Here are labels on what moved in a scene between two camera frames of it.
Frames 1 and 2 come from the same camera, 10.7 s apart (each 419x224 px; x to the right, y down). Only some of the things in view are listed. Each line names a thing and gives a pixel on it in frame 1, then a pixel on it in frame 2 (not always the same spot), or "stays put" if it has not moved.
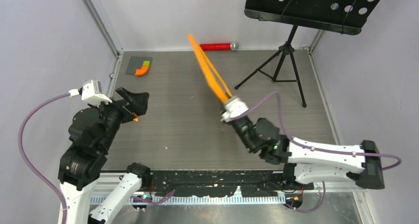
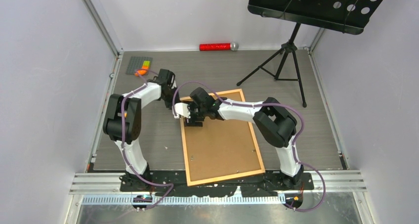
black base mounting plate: x=222 y=183 stays put
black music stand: x=344 y=10 stays put
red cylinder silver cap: x=232 y=46 stays put
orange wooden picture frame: x=213 y=74 to x=220 y=150
